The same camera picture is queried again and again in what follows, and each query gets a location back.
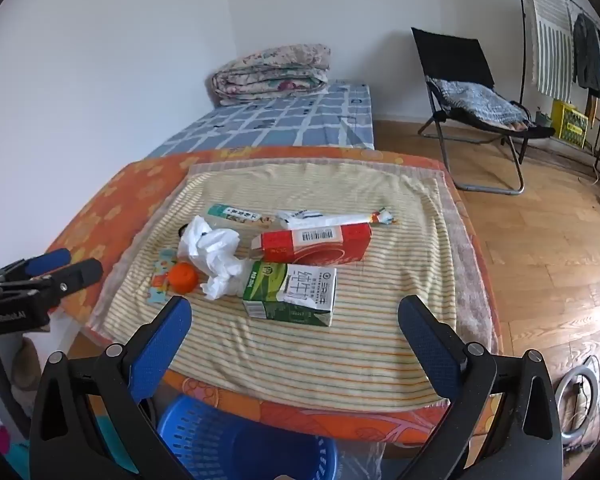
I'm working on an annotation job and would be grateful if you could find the green milk carton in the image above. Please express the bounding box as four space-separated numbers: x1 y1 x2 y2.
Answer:
242 260 338 328

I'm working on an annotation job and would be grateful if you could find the dark hanging jacket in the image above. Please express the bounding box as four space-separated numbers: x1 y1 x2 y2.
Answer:
572 12 600 106

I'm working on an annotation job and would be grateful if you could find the black folding chair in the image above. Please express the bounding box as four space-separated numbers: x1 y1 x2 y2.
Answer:
411 27 556 196

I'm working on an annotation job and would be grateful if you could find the yellow plastic crate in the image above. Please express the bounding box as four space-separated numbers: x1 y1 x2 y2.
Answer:
551 100 590 148

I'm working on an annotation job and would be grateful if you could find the white tissue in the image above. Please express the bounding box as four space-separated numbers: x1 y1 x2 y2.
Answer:
200 255 247 302

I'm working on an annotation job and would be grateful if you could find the red and white carton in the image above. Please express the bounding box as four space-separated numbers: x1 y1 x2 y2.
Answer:
250 223 373 267

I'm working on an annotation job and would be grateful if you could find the small orange fruit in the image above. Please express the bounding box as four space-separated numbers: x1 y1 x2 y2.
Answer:
168 262 199 293

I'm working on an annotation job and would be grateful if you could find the bed with orange sheet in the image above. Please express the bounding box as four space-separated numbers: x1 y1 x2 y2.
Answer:
45 146 503 448

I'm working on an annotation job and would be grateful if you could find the black clothes rack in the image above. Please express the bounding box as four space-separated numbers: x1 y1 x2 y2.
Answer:
512 0 600 188

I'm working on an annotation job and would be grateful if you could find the fuzzy beige towel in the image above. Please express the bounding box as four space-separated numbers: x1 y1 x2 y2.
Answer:
187 157 498 356

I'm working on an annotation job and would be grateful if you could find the grey patterned chair cushion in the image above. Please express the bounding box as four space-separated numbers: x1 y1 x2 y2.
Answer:
426 78 531 128

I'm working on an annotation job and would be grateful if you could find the striped hanging cloth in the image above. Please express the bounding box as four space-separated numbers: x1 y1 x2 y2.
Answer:
522 0 576 101

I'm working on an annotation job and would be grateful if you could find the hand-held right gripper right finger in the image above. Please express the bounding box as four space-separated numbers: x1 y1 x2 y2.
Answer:
397 295 566 480

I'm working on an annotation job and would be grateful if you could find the colourful paper card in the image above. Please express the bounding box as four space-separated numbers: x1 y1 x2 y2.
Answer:
146 249 181 305

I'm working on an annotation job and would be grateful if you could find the green and white toothpaste box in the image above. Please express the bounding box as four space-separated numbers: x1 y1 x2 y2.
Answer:
206 203 263 225

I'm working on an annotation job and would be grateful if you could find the folded floral quilt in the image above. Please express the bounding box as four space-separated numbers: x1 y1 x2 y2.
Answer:
211 44 332 107

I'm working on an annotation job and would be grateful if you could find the yellow striped towel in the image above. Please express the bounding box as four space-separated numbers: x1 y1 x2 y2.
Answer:
82 159 463 408

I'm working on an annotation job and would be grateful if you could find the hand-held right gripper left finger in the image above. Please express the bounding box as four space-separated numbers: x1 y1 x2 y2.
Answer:
30 296 193 480

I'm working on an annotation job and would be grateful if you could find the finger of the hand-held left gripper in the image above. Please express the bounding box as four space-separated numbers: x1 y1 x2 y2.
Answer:
0 258 104 308
0 248 73 290

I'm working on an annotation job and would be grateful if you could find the white toothpaste tube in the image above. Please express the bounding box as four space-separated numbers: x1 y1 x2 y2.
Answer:
275 207 398 231

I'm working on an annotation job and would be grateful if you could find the blue checked bed mattress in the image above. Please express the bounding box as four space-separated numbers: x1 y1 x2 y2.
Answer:
150 80 376 158

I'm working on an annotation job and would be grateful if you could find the blue plastic basket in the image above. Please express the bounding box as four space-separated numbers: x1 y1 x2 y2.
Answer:
157 394 338 480

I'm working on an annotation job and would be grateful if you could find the white ring light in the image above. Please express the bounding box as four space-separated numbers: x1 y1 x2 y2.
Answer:
555 365 600 448

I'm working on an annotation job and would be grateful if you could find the white plastic bag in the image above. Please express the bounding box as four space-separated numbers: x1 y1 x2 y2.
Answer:
177 215 241 271

